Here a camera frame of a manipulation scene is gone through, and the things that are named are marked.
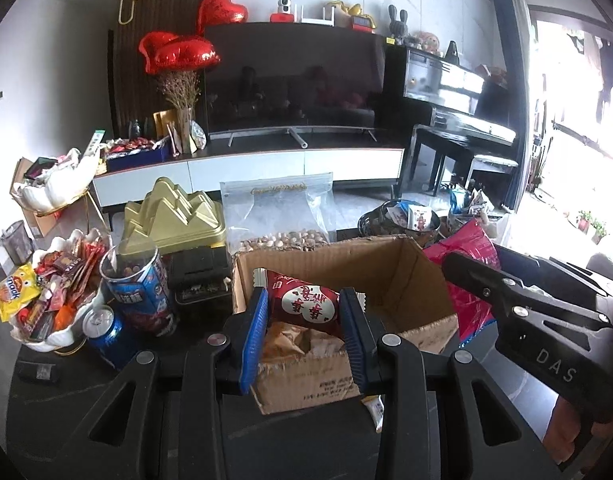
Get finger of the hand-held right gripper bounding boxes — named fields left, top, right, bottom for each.
left=441, top=252, right=613, bottom=332
left=495, top=244, right=613, bottom=297

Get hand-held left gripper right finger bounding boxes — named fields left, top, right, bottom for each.
left=339, top=287, right=562, bottom=480

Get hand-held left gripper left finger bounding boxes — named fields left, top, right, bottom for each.
left=51, top=287, right=270, bottom=480

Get gold biscuit packet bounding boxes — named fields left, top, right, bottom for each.
left=259, top=321, right=348, bottom=362

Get brown cardboard box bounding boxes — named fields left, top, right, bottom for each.
left=231, top=234, right=460, bottom=416

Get red snack packet white circles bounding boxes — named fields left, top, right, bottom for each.
left=252, top=268, right=343, bottom=339

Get white shell bowl with snacks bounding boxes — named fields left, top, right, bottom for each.
left=9, top=229, right=113, bottom=354

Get blue tray of snacks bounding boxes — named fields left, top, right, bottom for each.
left=105, top=137, right=172, bottom=172

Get person's right hand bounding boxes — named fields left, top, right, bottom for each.
left=548, top=399, right=595, bottom=444

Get red plastic bag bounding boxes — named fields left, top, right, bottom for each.
left=421, top=217, right=502, bottom=344

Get grey sofa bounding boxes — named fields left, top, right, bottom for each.
left=583, top=252, right=613, bottom=292

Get potted plants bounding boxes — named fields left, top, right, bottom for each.
left=575, top=209, right=610, bottom=242

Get blue snack packets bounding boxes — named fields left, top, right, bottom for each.
left=448, top=187, right=492, bottom=222

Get white orange snack packet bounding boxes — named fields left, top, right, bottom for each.
left=361, top=394, right=385, bottom=434

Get small black box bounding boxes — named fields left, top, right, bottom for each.
left=167, top=247, right=234, bottom=306

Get dark round bowl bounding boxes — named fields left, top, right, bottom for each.
left=357, top=199, right=441, bottom=242

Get piano bench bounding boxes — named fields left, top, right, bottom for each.
left=465, top=154, right=520, bottom=202

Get blue snack canister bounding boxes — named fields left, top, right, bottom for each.
left=99, top=242, right=180, bottom=339

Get clear zip bag of nuts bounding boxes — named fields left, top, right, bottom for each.
left=220, top=172, right=335, bottom=257

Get blue drink can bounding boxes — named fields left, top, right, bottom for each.
left=81, top=304, right=140, bottom=372

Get gold pyramid-lid box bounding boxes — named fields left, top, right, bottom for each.
left=122, top=176, right=228, bottom=256

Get white television cabinet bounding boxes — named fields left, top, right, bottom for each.
left=92, top=137, right=406, bottom=212

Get black upright piano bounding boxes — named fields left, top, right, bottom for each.
left=383, top=42, right=520, bottom=202

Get pile of red snack packets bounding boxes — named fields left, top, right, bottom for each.
left=16, top=237, right=110, bottom=342

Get hanging clothes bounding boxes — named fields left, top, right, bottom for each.
left=565, top=29, right=613, bottom=107

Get black remote control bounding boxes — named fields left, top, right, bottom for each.
left=13, top=359, right=62, bottom=387

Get glass vase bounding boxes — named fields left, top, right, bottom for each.
left=173, top=107, right=198, bottom=154

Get kraft paper envelope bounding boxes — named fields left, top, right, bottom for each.
left=152, top=108, right=178, bottom=139

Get plush dolls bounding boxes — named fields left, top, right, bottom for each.
left=410, top=31, right=443, bottom=57

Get yellow snack bag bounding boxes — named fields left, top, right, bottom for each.
left=0, top=262, right=40, bottom=324

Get cardboard box on floor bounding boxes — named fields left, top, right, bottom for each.
left=11, top=157, right=63, bottom=239

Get tall white green box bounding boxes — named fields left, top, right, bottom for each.
left=83, top=130, right=106, bottom=162

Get grey mesh wastebasket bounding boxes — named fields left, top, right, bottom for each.
left=0, top=219, right=35, bottom=266

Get white shell bowl on stand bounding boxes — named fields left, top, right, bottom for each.
left=11, top=147, right=112, bottom=235

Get black television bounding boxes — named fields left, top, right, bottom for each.
left=202, top=22, right=387, bottom=149

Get dried flower bouquet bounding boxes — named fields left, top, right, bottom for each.
left=156, top=70, right=202, bottom=112

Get black rabbit figure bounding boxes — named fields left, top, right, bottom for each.
left=387, top=3, right=407, bottom=42

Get red heart foil balloon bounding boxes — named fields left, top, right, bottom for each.
left=196, top=0, right=250, bottom=29
left=154, top=36, right=222, bottom=74
left=138, top=31, right=184, bottom=75

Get white router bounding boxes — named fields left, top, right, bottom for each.
left=300, top=3, right=336, bottom=26

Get white red security camera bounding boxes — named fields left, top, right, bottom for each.
left=270, top=0, right=295, bottom=24

